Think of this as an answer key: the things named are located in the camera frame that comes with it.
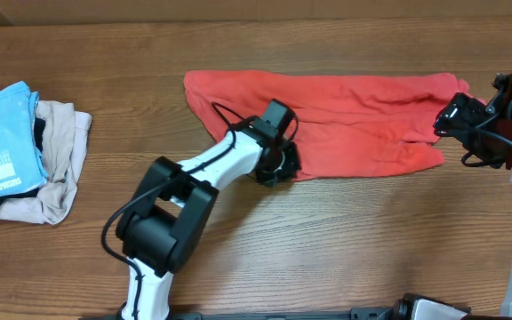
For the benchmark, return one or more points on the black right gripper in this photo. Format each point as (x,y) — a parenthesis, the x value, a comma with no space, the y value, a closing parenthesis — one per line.
(452,120)

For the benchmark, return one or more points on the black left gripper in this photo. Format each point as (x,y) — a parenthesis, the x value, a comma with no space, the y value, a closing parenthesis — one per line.
(292,169)

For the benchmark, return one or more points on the red t-shirt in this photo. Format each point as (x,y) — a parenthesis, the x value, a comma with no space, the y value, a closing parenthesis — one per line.
(349,126)

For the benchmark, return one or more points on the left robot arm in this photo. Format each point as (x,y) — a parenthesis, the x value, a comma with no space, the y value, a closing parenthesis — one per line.
(160,227)

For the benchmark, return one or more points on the beige folded garment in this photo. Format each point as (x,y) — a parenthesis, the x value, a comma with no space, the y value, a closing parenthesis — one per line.
(65,139)

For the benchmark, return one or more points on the light blue folded t-shirt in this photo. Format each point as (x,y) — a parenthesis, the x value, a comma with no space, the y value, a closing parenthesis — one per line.
(21,168)

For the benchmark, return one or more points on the dark navy folded garment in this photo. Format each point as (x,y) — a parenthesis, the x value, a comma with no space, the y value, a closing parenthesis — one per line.
(38,136)

